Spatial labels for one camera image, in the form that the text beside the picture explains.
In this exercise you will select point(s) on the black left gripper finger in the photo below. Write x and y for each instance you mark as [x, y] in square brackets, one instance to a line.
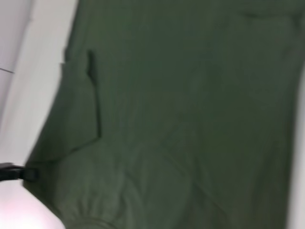
[14, 173]

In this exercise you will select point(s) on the dark green shirt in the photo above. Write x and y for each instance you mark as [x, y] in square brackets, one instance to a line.
[178, 107]

